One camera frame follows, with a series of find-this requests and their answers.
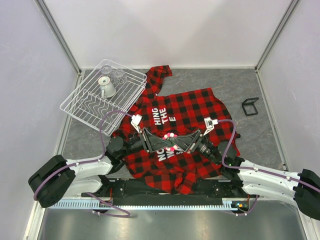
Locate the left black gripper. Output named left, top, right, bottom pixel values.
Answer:
left=120, top=127, right=172, bottom=158

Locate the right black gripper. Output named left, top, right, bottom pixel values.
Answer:
left=169, top=128, right=221, bottom=166

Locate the pink flower pom-pom brooch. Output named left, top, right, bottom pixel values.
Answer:
left=162, top=132, right=183, bottom=153

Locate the red black plaid shirt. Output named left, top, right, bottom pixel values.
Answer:
left=112, top=65, right=231, bottom=194

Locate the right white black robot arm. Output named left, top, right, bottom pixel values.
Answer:
left=168, top=130, right=320, bottom=220

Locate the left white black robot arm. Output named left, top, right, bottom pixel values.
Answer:
left=28, top=128, right=172, bottom=208

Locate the white ceramic mug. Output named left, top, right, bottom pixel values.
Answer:
left=98, top=76, right=117, bottom=99

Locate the clear drinking glass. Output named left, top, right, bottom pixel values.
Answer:
left=100, top=64, right=113, bottom=77
left=112, top=69, right=127, bottom=85

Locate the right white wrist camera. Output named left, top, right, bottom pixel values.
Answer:
left=203, top=117, right=219, bottom=136

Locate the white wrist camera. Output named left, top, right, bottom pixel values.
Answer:
left=203, top=117, right=219, bottom=136
left=130, top=114, right=142, bottom=133

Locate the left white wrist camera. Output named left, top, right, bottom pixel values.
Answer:
left=130, top=114, right=142, bottom=133

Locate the grey slotted cable duct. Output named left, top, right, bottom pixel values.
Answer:
left=49, top=199, right=238, bottom=211

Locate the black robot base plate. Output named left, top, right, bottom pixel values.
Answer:
left=93, top=178, right=259, bottom=205

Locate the white wire dish rack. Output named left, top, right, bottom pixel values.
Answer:
left=60, top=59, right=147, bottom=136

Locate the small black frame stand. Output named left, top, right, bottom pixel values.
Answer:
left=241, top=97, right=259, bottom=117

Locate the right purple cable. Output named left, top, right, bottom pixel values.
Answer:
left=216, top=119, right=320, bottom=216

